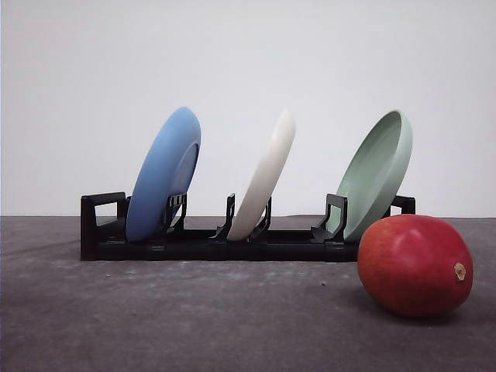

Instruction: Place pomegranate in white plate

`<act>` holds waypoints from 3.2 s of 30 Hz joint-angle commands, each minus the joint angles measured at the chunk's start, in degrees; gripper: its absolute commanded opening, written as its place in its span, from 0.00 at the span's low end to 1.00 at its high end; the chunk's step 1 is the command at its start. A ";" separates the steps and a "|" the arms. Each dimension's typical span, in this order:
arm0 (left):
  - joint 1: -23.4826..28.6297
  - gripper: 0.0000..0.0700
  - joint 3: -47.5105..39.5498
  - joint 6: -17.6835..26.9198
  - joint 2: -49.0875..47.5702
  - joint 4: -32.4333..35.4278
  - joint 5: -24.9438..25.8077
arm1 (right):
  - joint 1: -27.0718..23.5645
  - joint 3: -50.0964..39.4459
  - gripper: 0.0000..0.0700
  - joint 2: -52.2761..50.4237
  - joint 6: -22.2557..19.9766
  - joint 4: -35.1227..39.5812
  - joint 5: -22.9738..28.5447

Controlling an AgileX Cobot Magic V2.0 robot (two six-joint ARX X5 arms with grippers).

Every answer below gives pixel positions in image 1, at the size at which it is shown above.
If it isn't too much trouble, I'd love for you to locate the white plate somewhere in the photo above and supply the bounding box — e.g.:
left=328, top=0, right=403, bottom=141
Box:
left=228, top=109, right=296, bottom=241

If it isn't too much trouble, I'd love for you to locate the blue plate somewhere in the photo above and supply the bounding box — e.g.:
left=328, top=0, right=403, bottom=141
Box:
left=126, top=107, right=202, bottom=243

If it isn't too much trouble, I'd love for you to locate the green plate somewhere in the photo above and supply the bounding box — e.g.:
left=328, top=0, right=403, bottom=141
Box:
left=327, top=111, right=413, bottom=242

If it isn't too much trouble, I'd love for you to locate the black plate rack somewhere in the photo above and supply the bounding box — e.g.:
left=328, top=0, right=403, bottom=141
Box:
left=81, top=192, right=416, bottom=263

